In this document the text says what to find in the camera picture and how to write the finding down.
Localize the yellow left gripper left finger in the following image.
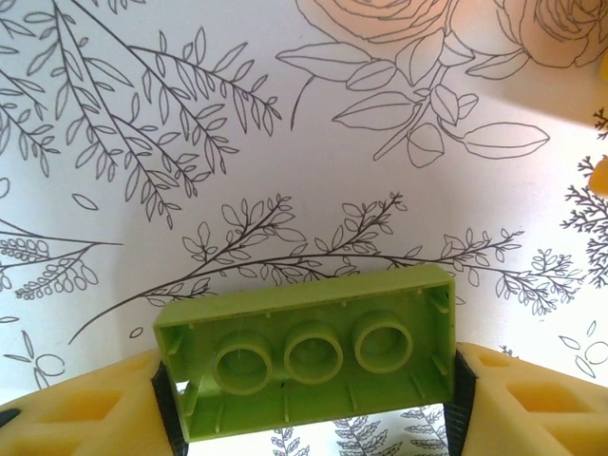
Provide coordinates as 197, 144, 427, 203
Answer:
0, 348, 185, 456

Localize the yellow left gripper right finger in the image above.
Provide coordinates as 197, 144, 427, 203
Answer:
443, 340, 608, 456

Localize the green lego brick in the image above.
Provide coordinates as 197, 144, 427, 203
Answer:
151, 264, 458, 431

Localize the floral print tablecloth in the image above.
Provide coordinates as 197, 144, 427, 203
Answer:
0, 0, 608, 456

